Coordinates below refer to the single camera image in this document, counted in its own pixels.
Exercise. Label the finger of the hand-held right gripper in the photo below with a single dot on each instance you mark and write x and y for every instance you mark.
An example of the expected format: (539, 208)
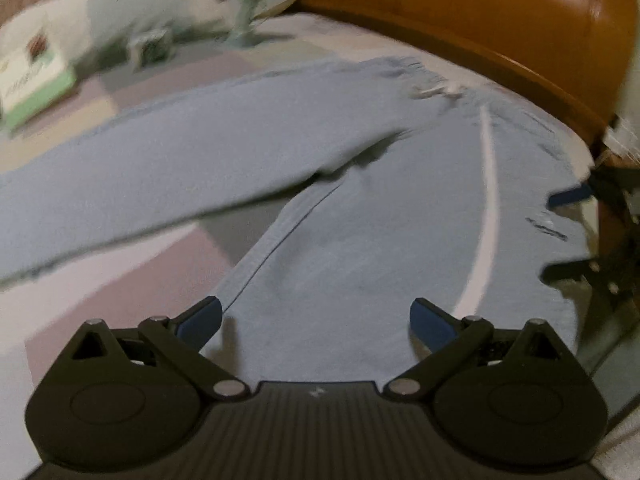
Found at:
(570, 196)
(570, 272)

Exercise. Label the wooden headboard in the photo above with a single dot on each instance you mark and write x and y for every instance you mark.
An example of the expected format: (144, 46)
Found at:
(475, 10)

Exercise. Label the grey sweatpants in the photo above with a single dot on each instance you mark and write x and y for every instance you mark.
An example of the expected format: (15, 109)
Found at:
(350, 210)

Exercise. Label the grey green patchwork pillow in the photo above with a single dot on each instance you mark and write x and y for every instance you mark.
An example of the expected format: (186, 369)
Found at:
(150, 5)

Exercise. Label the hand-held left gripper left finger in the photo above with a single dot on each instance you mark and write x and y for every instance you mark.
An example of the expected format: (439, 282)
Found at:
(200, 325)

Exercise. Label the small green white box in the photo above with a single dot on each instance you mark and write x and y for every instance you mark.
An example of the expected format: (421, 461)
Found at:
(150, 50)

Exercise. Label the green book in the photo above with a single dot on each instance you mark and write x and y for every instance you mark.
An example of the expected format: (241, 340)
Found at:
(35, 85)

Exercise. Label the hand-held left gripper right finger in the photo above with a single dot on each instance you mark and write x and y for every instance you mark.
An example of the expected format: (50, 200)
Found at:
(430, 325)

